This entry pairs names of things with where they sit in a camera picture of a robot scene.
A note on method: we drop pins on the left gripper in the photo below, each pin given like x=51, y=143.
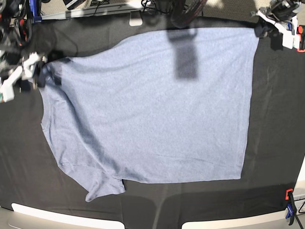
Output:
x=281, y=19

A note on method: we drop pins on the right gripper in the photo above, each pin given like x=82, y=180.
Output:
x=28, y=70

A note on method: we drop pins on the light blue t-shirt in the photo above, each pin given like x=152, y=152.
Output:
x=158, y=107

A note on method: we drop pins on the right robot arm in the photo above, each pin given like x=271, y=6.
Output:
x=11, y=54

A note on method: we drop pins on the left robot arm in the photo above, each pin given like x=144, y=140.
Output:
x=286, y=4

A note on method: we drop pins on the orange black clamp far right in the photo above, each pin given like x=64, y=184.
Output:
x=301, y=34

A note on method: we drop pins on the orange black clamp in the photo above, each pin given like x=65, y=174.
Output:
x=21, y=30
x=301, y=34

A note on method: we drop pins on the orange black clamp far left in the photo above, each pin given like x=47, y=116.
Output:
x=21, y=30

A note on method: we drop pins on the blue clamp far left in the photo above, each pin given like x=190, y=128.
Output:
x=33, y=10

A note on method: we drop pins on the black table cloth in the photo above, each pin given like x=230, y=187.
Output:
x=30, y=176

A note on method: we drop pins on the orange blue clamp near right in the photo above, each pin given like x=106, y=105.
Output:
x=290, y=206

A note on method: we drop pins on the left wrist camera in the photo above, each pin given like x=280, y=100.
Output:
x=291, y=41

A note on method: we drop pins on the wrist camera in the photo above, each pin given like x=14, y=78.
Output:
x=291, y=41
x=6, y=89

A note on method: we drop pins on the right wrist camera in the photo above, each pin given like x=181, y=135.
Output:
x=6, y=89

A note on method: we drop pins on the white camera stand base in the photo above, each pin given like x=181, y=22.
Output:
x=135, y=19

